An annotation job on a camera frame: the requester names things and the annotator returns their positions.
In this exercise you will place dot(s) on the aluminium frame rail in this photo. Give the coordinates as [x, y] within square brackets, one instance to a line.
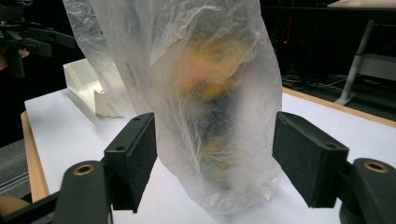
[14, 183]

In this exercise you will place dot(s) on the white table sheet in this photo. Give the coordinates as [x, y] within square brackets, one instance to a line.
[74, 140]

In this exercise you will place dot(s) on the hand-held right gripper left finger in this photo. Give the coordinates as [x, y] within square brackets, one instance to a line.
[134, 161]

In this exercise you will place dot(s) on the yellow black chips packet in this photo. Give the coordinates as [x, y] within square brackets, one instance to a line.
[211, 65]

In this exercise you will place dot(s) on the clear plastic bag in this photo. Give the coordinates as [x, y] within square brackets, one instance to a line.
[174, 102]

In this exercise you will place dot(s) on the white plastic box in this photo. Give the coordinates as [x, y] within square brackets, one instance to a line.
[81, 81]

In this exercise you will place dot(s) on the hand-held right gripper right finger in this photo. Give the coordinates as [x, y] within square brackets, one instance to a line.
[308, 165]

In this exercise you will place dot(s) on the white metal stand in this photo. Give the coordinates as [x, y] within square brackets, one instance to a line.
[358, 59]

